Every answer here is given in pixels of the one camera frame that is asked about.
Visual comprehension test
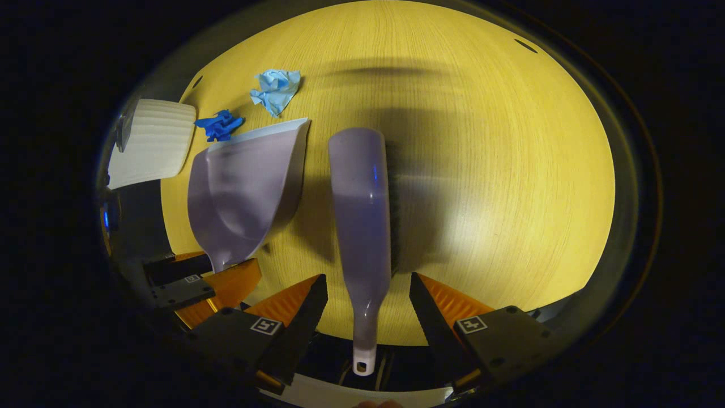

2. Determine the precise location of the white ribbed garbage bin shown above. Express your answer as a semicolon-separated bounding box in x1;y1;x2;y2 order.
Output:
106;99;197;190

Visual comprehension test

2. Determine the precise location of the lilac plastic dustpan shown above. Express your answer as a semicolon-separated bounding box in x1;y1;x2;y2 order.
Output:
187;117;311;274

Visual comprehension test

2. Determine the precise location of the small lilac broom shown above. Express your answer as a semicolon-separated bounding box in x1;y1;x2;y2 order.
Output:
327;127;402;377

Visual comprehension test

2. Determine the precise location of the dark blue paper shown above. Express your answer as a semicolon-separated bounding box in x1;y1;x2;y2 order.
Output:
194;109;245;142

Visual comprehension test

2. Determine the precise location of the light blue paper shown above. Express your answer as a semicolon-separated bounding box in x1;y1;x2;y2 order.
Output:
250;69;302;117

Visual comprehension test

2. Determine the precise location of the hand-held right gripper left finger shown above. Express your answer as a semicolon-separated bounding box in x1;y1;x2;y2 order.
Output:
181;274;330;395

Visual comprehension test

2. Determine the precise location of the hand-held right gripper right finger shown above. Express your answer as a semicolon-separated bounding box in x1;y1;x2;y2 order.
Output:
409;272;553;392

